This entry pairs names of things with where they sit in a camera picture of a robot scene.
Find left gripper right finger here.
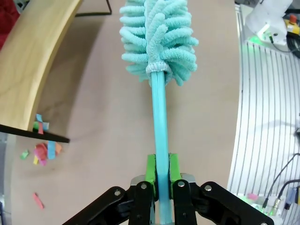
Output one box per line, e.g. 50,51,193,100
169,153,275,225

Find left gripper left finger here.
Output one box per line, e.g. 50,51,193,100
62,153,157,225

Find teal microfibre duster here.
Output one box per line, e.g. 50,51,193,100
119,0,200,225

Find metal round connector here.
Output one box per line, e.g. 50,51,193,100
271,198,285,217

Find red paper strip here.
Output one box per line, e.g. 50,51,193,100
32,192,45,209

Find black and purple connector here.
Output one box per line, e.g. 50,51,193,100
283,187,296,211

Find long blue paper strip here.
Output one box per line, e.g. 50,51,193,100
47,140,56,160

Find crumpled pink paper scrap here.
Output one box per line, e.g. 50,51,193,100
34,142,49,166

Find aluminium slotted mounting plate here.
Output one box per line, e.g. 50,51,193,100
227,0,300,225

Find red emergency stop button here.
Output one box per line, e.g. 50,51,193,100
284,14,300,35

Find person in red jacket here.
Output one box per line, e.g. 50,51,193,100
0,0,17,50

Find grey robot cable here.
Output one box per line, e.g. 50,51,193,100
263,152,300,208

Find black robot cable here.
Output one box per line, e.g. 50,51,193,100
278,180,300,211

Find wooden shelf with black frame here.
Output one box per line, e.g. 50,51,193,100
0,0,112,143

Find black cable bundle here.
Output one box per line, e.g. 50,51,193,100
285,34,300,58

